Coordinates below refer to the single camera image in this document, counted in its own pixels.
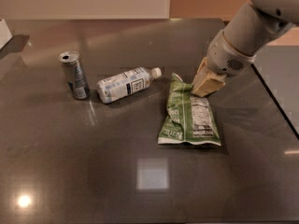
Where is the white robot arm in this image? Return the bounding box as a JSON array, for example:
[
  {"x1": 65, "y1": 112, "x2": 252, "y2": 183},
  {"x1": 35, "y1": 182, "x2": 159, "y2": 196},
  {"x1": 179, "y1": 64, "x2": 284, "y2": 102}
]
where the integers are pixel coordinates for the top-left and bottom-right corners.
[{"x1": 192, "y1": 0, "x2": 299, "y2": 97}]

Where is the white plastic water bottle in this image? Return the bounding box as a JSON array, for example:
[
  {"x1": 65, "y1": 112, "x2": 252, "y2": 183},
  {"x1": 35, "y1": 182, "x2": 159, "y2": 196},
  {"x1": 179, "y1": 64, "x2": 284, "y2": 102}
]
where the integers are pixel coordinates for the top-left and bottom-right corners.
[{"x1": 96, "y1": 67, "x2": 162, "y2": 104}]

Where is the white box at left edge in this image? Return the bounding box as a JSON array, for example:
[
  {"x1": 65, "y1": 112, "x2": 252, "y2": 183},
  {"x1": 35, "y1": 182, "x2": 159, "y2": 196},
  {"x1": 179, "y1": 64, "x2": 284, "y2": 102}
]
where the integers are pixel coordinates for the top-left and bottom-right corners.
[{"x1": 0, "y1": 20, "x2": 12, "y2": 49}]

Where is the green jalapeno chip bag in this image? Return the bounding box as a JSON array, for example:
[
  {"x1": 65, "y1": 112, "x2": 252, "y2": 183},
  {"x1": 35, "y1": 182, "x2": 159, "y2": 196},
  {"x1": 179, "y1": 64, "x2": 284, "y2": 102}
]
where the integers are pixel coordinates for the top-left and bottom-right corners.
[{"x1": 158, "y1": 73, "x2": 221, "y2": 147}]

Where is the silver aluminium drink can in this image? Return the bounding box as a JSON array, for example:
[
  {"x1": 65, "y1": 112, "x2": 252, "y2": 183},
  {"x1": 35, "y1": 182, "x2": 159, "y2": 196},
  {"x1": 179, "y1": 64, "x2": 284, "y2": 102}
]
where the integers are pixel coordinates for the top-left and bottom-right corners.
[{"x1": 59, "y1": 51, "x2": 90, "y2": 100}]

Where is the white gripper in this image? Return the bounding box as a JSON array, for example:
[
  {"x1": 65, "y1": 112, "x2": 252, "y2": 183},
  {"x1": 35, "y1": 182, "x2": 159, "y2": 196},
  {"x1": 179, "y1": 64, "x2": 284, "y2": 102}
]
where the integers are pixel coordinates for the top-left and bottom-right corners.
[{"x1": 192, "y1": 30, "x2": 255, "y2": 97}]

